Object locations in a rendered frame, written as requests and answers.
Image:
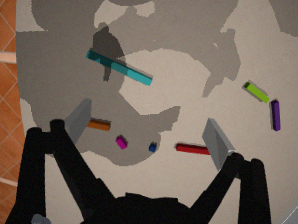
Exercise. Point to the turquoise rod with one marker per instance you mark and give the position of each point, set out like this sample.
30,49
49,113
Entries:
119,67

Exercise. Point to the red rod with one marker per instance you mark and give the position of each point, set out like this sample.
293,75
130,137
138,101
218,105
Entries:
192,149

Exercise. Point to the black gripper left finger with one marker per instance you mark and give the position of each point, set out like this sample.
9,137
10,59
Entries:
86,189

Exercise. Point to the small magenta block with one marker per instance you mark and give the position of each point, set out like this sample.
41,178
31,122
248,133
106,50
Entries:
121,142

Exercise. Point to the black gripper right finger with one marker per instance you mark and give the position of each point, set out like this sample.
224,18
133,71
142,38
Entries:
254,207

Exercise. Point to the lime green rod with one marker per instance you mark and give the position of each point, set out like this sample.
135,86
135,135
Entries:
256,92

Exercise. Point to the purple rod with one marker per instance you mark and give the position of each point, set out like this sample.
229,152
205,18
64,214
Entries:
275,115

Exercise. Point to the orange rod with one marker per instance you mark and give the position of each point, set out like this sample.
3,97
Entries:
99,125

